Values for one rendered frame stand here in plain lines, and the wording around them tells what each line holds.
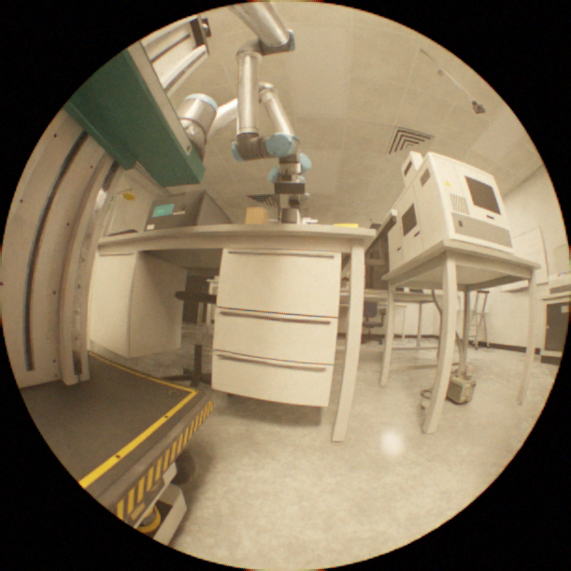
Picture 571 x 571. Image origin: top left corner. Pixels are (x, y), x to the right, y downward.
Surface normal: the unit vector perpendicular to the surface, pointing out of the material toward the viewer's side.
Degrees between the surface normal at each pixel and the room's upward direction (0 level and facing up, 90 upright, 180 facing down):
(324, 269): 90
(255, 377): 90
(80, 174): 90
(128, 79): 180
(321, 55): 180
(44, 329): 90
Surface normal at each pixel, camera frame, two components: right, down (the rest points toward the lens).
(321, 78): -0.08, 0.99
